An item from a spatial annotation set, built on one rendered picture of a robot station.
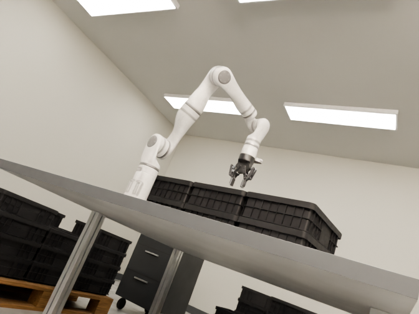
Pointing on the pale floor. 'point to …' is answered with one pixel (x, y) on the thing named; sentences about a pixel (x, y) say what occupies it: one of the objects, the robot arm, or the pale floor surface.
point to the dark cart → (175, 298)
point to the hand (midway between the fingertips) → (237, 184)
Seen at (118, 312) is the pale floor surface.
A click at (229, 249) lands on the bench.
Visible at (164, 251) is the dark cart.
